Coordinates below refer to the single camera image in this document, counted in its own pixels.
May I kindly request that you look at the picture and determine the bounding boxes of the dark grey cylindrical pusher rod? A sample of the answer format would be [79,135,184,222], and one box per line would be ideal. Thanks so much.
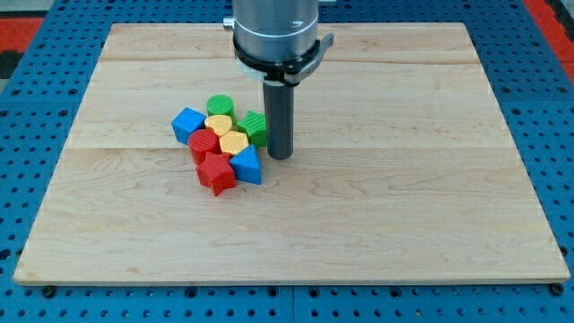
[263,83,294,160]

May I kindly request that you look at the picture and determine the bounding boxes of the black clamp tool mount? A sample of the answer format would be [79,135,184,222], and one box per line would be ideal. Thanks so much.
[233,33,335,86]

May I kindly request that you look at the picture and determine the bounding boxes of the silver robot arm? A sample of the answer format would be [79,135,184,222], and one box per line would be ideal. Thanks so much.
[223,0,335,160]

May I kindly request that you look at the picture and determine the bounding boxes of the green circle block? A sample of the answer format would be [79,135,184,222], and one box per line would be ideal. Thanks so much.
[206,94,236,123]

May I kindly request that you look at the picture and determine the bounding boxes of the wooden board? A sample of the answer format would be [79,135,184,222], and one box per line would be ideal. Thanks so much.
[13,22,570,286]

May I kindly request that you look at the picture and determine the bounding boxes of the green star block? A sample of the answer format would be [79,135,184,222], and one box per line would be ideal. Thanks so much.
[237,110,267,148]

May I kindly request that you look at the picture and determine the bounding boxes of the yellow heart block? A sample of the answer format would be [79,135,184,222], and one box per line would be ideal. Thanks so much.
[204,115,233,137]

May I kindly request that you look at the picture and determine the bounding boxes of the yellow hexagon block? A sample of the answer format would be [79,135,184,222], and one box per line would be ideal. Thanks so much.
[219,131,249,156]

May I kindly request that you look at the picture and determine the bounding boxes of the blue triangle block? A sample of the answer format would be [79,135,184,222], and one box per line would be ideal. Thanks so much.
[230,144,263,185]

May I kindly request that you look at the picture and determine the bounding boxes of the red cylinder block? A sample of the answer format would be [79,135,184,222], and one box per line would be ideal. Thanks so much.
[187,129,221,165]

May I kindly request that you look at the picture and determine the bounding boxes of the blue cube block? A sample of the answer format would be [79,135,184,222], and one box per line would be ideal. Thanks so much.
[171,108,206,144]

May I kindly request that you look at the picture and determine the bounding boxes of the red star block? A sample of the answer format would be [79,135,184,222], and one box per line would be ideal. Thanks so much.
[196,152,237,196]

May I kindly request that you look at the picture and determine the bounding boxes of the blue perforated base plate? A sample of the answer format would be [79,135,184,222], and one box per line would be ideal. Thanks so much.
[1,0,573,322]

